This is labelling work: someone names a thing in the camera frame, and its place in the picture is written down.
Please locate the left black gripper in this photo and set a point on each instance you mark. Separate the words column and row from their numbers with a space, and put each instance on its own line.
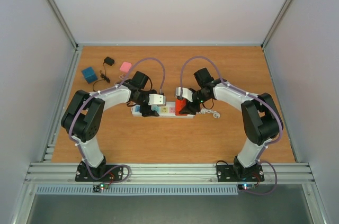
column 148, row 112

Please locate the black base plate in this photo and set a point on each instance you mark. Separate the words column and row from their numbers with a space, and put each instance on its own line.
column 229, row 173
column 103, row 173

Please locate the pink cube socket adapter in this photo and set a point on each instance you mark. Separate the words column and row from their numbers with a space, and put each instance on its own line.
column 125, row 67

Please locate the small circuit board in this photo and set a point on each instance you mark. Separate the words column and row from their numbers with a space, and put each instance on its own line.
column 246, row 186
column 101, row 187

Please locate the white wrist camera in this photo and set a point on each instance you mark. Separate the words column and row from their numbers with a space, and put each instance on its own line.
column 157, row 99
column 184, row 93

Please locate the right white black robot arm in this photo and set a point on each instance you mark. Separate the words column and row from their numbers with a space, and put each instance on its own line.
column 261, row 119

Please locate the white power strip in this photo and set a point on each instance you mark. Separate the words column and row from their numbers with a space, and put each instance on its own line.
column 167, row 111

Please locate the grey slotted cable duct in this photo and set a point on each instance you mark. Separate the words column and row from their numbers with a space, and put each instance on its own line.
column 137, row 190

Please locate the left small circuit board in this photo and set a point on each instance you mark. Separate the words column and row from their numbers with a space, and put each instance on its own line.
column 101, row 187

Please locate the right small circuit board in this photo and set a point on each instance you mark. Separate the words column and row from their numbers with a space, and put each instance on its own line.
column 246, row 186

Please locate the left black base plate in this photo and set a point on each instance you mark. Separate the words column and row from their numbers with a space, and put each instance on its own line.
column 103, row 173

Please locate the red cube socket adapter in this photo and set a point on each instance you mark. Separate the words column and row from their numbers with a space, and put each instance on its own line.
column 179, row 105

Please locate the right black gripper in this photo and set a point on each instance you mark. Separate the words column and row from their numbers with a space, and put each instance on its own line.
column 192, row 108

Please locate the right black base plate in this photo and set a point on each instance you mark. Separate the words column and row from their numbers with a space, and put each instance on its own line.
column 229, row 173

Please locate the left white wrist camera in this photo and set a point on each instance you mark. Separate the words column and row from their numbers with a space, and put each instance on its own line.
column 157, row 99

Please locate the blue cube socket adapter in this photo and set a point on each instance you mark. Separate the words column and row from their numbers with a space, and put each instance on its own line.
column 89, row 75

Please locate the black plug adapter with cable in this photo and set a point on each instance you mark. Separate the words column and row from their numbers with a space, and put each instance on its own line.
column 103, row 73

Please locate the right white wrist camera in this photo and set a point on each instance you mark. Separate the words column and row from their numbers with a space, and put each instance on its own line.
column 184, row 93

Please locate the aluminium front rail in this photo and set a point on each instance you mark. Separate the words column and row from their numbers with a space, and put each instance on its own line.
column 64, row 173

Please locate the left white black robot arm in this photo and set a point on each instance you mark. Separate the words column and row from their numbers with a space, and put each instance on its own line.
column 82, row 120

